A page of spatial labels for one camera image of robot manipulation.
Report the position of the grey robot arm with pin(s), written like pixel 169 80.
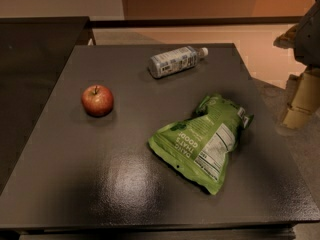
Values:
pixel 304 39

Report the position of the red apple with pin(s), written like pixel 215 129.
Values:
pixel 97 100

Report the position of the clear plastic water bottle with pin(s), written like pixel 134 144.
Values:
pixel 174 61

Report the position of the green snack bag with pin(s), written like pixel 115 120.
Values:
pixel 199 147

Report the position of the dark side table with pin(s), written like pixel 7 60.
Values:
pixel 33 53

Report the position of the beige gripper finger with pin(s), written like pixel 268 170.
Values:
pixel 302 98

